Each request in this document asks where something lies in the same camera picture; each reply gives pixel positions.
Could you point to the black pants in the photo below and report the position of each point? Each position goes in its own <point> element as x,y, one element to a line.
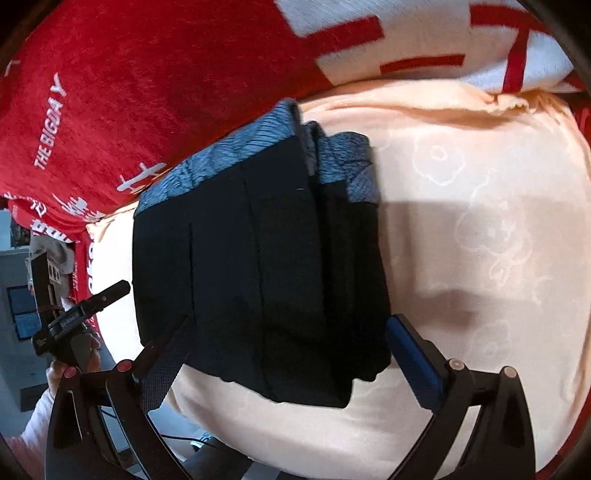
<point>258,277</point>

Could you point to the blue panel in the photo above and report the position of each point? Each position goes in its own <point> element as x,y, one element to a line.
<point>21,314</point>

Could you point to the person's left hand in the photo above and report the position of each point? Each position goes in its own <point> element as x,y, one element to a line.
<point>62,378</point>

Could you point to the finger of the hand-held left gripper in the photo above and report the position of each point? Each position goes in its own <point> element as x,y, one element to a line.
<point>108,295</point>

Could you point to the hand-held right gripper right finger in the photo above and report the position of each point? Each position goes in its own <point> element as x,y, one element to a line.
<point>415,364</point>

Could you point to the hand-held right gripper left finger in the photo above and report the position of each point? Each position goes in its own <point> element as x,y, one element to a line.
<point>161,369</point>

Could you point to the red printed blanket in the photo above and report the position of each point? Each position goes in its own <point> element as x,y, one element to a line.
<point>138,92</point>

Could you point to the peach bed sheet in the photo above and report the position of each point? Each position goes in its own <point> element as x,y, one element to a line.
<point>461,230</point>

